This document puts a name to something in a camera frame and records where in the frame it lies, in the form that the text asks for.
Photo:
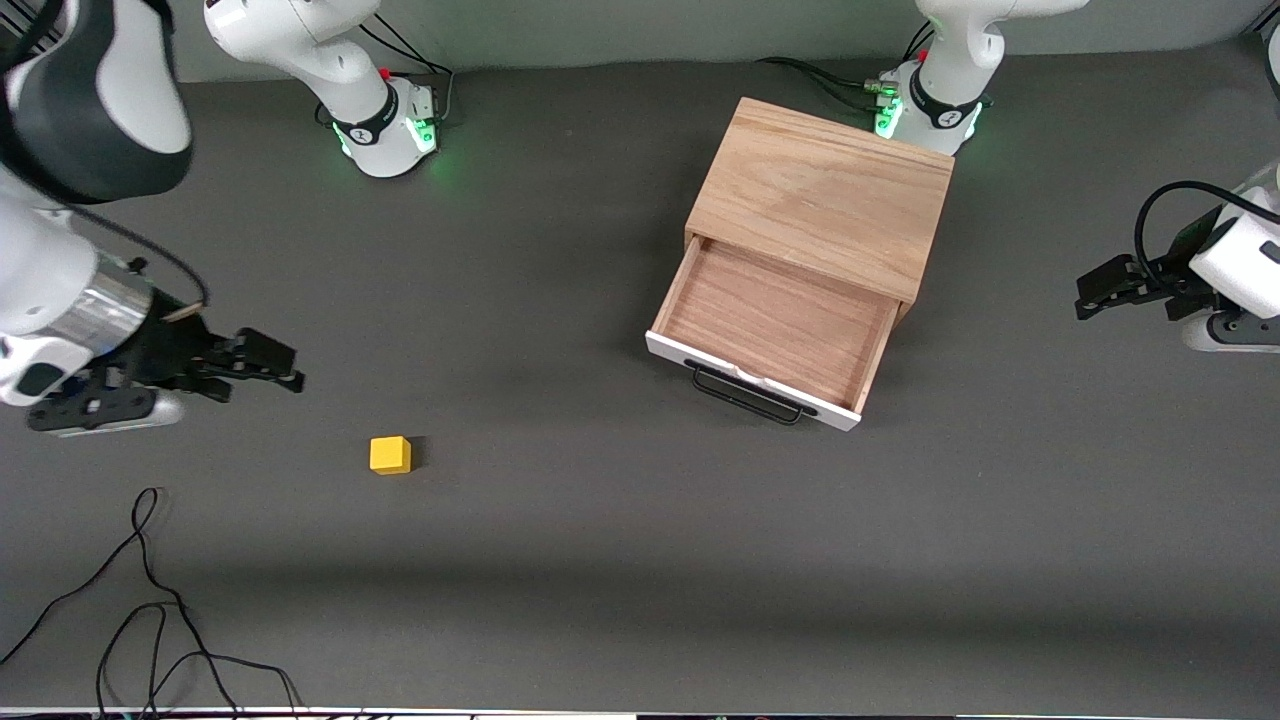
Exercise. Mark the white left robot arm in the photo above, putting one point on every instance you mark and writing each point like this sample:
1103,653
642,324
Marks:
950,60

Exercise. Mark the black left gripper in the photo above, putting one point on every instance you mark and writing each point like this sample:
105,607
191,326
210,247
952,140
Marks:
1172,274

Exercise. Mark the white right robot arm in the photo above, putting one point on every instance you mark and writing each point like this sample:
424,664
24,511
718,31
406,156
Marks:
40,260

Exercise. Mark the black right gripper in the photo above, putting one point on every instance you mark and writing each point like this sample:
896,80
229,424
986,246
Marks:
172,347

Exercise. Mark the wooden drawer cabinet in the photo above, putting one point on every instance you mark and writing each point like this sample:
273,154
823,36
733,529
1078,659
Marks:
820,190

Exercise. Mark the yellow cube block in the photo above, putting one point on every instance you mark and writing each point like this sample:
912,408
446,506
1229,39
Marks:
390,456

